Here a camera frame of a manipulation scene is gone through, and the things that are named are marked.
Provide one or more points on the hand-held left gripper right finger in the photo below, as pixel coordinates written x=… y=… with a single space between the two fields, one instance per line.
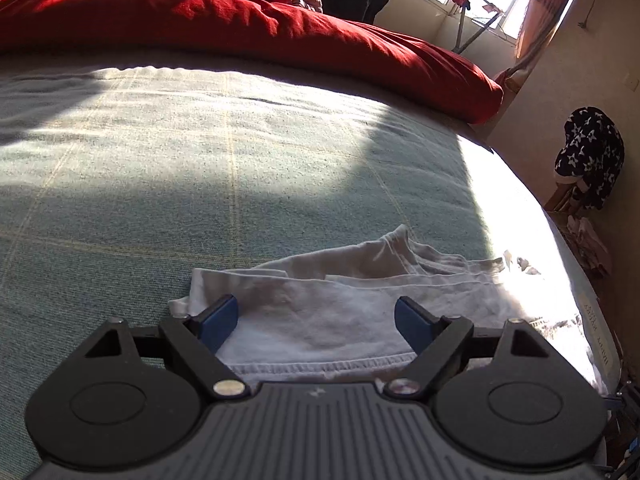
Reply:
x=410 y=321

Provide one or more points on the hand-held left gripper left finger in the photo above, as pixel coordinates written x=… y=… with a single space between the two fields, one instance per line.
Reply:
x=220 y=318

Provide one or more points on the white t-shirt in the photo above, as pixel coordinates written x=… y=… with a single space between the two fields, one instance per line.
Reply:
x=325 y=310

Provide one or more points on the clothes drying rack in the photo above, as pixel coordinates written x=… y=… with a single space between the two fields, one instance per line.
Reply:
x=465 y=5

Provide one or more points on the green plaid bed blanket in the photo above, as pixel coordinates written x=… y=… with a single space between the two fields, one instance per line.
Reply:
x=150 y=185

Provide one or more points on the cardboard box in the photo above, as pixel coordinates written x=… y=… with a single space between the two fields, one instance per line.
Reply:
x=562 y=200

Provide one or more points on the pink cloth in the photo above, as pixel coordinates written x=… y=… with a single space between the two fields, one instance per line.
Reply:
x=592 y=245

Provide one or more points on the dark star-print cloth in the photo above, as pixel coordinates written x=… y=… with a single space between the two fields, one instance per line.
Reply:
x=592 y=155

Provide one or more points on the red duvet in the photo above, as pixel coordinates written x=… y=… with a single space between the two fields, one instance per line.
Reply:
x=250 y=25

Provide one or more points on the orange curtain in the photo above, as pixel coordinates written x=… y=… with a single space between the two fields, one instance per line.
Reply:
x=545 y=15

